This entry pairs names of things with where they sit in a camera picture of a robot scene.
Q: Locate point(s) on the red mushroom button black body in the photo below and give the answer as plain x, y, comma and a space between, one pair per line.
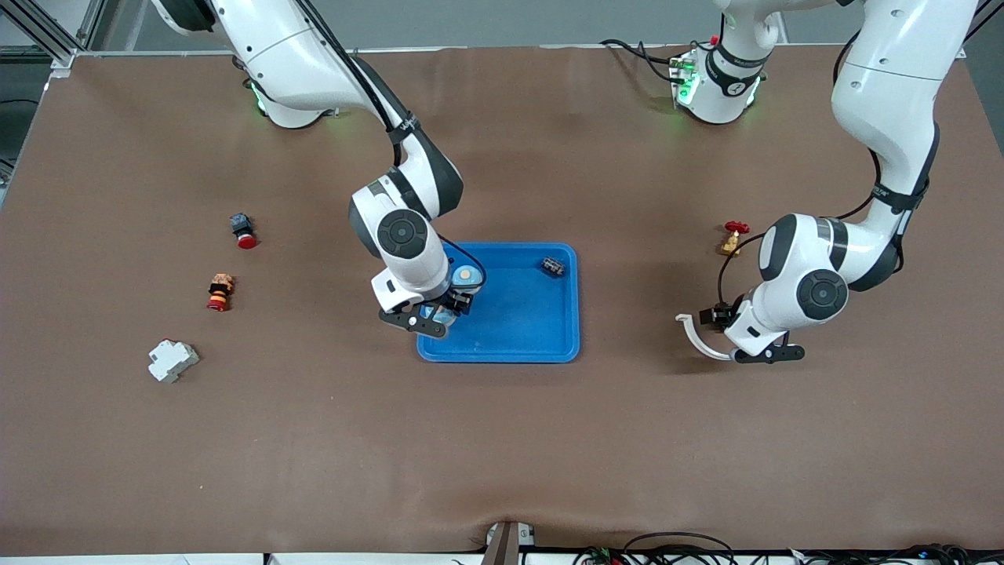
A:
245, 234

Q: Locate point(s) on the red orange button brown body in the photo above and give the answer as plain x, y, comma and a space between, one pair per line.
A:
221, 294

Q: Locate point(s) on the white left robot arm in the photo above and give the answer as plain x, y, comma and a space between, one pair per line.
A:
886, 86

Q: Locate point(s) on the aluminium frame profile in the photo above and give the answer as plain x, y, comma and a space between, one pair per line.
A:
984, 23
51, 43

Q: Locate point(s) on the white half-round pipe clamp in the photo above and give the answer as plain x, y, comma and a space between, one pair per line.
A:
695, 344

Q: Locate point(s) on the dark brown electrolytic capacitor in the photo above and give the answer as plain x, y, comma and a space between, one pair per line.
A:
553, 266

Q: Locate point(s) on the white circuit breaker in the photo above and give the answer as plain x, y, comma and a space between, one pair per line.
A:
172, 361

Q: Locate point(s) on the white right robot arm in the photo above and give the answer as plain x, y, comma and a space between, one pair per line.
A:
274, 47

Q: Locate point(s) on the brown table cover sheet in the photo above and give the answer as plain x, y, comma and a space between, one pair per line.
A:
502, 455

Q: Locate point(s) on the grey table edge bracket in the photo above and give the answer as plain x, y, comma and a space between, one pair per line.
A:
506, 545

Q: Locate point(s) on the blue bell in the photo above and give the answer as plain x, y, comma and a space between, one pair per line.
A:
469, 275
451, 318

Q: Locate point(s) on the blue plastic tray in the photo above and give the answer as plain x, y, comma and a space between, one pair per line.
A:
525, 322

